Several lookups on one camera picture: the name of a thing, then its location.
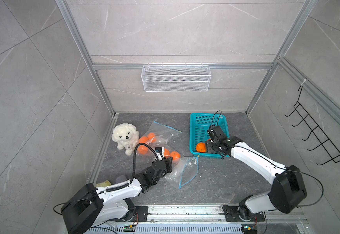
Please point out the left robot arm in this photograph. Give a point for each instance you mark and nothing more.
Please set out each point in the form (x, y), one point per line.
(92, 206)

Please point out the black wire hook rack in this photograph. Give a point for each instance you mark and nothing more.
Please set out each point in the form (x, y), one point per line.
(331, 151)

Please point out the clear zip-top bag blue seal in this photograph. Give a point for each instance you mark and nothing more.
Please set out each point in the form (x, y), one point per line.
(184, 170)

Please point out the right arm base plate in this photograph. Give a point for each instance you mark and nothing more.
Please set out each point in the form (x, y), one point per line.
(236, 213)

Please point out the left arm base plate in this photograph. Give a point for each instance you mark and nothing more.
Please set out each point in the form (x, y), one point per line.
(138, 213)

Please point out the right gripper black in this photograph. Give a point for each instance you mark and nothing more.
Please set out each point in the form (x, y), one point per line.
(208, 148)

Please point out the orange six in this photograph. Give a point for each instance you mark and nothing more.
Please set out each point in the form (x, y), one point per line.
(151, 137)

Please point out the aluminium mounting rail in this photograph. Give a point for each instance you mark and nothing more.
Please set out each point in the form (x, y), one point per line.
(211, 213)

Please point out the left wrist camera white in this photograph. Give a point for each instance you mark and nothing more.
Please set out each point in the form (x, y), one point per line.
(160, 153)

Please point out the orange three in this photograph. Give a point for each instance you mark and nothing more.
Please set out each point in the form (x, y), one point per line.
(166, 153)

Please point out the orange one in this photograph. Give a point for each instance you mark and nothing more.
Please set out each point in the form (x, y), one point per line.
(201, 147)

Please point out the orange seven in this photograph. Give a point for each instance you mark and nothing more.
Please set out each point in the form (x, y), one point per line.
(142, 150)

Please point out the yellow plush toy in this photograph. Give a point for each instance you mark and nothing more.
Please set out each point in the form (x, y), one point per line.
(106, 183)

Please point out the orange two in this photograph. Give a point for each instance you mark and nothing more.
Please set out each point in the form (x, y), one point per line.
(175, 155)

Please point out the white plush dog toy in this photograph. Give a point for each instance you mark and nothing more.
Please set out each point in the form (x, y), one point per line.
(126, 136)

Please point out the orange five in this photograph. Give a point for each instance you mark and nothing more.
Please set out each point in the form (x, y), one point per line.
(143, 139)

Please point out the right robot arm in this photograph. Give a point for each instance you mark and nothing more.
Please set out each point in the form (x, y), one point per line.
(287, 185)

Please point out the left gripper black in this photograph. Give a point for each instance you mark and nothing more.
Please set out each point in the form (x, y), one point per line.
(168, 164)

